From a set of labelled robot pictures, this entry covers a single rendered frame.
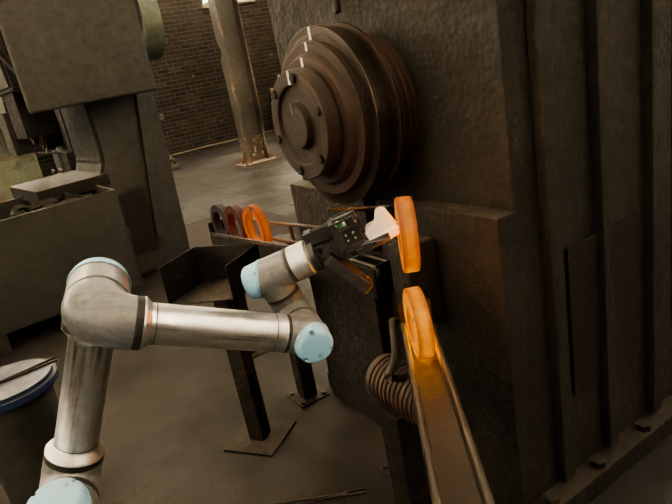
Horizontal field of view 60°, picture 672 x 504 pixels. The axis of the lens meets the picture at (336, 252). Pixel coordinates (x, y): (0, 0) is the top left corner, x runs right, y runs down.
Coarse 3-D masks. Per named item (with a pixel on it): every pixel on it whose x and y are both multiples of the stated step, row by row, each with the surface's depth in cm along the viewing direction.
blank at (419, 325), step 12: (408, 288) 124; (420, 288) 123; (408, 300) 121; (420, 300) 119; (408, 312) 127; (420, 312) 118; (408, 324) 128; (420, 324) 117; (420, 336) 117; (432, 336) 117; (420, 348) 118; (432, 348) 119
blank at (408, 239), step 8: (400, 200) 115; (408, 200) 115; (400, 208) 113; (408, 208) 113; (400, 216) 112; (408, 216) 112; (400, 224) 112; (408, 224) 111; (416, 224) 111; (400, 232) 112; (408, 232) 111; (416, 232) 111; (400, 240) 122; (408, 240) 111; (416, 240) 111; (400, 248) 121; (408, 248) 112; (416, 248) 112; (400, 256) 124; (408, 256) 112; (416, 256) 113; (408, 264) 114; (416, 264) 114; (408, 272) 118
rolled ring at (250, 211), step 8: (248, 208) 226; (256, 208) 224; (248, 216) 232; (256, 216) 222; (264, 216) 222; (248, 224) 234; (264, 224) 222; (248, 232) 235; (264, 232) 222; (264, 240) 223
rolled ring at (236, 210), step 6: (234, 204) 242; (228, 210) 244; (234, 210) 238; (240, 210) 239; (228, 216) 247; (240, 216) 237; (228, 222) 249; (234, 222) 251; (240, 222) 237; (228, 228) 251; (234, 228) 251; (240, 228) 239; (234, 234) 250; (246, 234) 238
